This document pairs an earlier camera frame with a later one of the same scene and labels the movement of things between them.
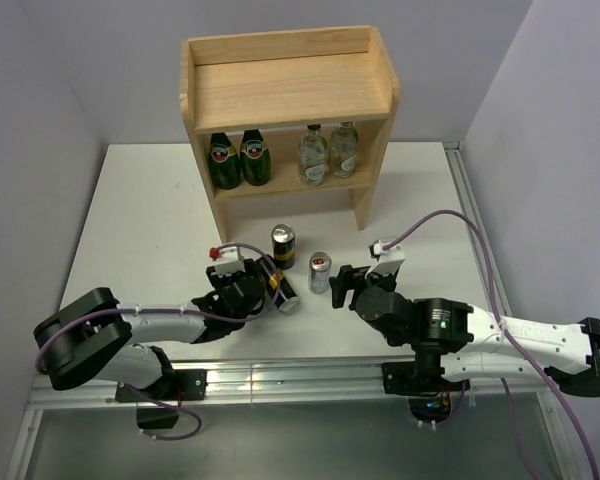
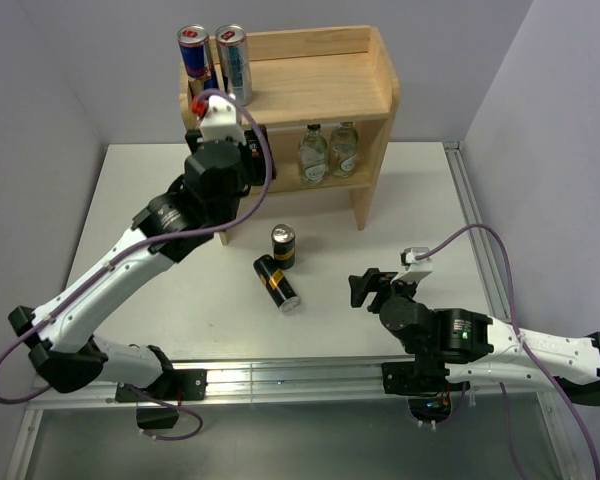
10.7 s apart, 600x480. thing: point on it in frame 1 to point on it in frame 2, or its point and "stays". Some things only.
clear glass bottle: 313,157 stays
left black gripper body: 237,326 to 235,199
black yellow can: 283,292 stays
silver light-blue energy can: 319,273 to 233,49
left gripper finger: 218,281 to 191,136
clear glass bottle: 343,150 stays
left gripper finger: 262,265 to 256,157
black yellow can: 283,246 stays
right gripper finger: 347,279 to 372,281
